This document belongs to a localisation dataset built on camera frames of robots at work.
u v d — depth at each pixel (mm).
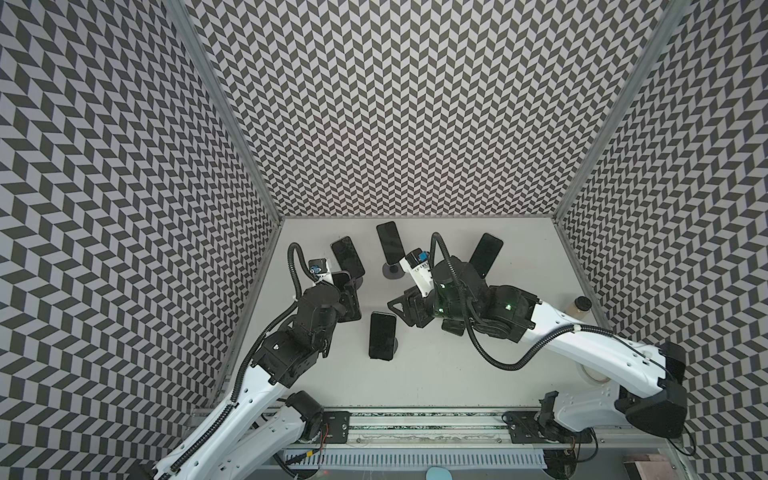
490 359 493
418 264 559
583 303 861
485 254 912
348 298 628
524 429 739
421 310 556
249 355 475
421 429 740
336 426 724
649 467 651
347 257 960
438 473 668
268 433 556
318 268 593
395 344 867
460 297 474
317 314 501
